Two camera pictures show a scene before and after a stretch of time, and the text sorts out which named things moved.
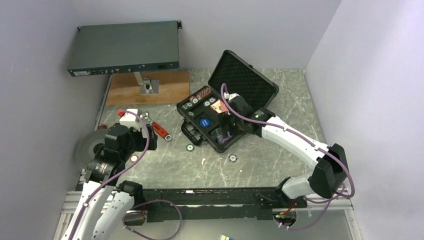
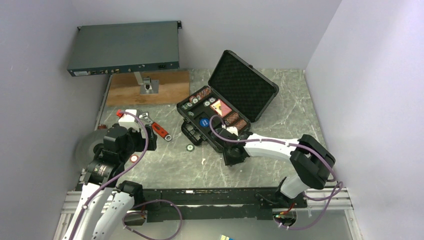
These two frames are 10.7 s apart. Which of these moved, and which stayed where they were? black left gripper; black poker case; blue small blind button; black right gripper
Moved: black right gripper
Stayed: black left gripper; blue small blind button; black poker case
